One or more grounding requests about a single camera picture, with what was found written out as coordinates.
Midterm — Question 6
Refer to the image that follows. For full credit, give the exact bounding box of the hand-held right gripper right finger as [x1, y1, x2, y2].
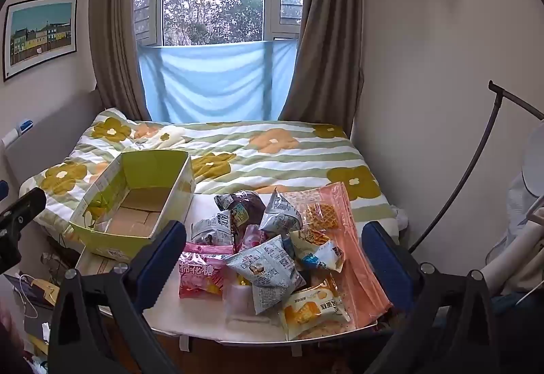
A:
[361, 221, 500, 374]

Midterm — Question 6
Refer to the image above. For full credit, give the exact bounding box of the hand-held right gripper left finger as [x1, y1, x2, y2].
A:
[49, 221, 188, 374]

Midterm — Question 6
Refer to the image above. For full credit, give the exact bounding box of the pink marshmallow packet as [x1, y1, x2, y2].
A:
[178, 242, 234, 299]

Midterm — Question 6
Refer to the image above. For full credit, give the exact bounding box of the grey snack packet bold print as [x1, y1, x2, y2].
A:
[190, 210, 234, 247]

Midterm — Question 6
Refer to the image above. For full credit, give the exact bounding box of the green cardboard box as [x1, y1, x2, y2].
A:
[62, 150, 197, 262]

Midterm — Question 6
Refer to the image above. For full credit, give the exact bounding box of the cream and blue snack packet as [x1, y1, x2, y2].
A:
[290, 228, 346, 273]

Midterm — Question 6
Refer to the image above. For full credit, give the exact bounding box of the clear waffle packet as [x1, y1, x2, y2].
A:
[304, 204, 341, 232]

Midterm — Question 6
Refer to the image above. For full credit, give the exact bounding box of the white translucent snack packet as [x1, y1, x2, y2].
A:
[223, 276, 256, 317]

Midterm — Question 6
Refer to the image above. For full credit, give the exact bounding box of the yellow cake packet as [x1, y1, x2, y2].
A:
[278, 284, 353, 341]

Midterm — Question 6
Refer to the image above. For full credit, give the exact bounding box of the small pink strawberry packet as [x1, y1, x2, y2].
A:
[238, 224, 266, 252]

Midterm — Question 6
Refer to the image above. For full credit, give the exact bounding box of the dark brown snack packet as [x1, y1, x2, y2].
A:
[215, 191, 268, 239]

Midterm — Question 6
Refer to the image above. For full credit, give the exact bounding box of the grey triangular snack packet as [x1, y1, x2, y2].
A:
[225, 235, 307, 315]

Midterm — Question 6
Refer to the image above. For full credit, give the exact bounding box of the large grey snack packet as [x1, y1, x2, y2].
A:
[258, 188, 303, 245]

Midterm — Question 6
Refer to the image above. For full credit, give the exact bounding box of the pink floral towel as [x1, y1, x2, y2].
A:
[283, 182, 392, 330]

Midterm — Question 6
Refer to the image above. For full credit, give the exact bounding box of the white plastic bag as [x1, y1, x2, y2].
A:
[390, 206, 409, 232]

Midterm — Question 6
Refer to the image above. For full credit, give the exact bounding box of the black curved stand rod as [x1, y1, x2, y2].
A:
[408, 80, 544, 256]

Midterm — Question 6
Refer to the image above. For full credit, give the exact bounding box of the floral striped blanket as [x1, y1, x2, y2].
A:
[19, 108, 402, 249]

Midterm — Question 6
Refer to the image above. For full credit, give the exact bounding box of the framed picture of houses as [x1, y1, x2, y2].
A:
[2, 0, 78, 83]

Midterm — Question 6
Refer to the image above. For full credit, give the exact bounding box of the brown curtain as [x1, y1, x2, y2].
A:
[87, 0, 149, 121]
[278, 0, 366, 136]

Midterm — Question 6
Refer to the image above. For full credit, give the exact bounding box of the light blue cloth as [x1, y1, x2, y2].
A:
[138, 40, 298, 124]

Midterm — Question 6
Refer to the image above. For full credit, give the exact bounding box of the white and blue wall holder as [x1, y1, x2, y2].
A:
[0, 120, 35, 149]

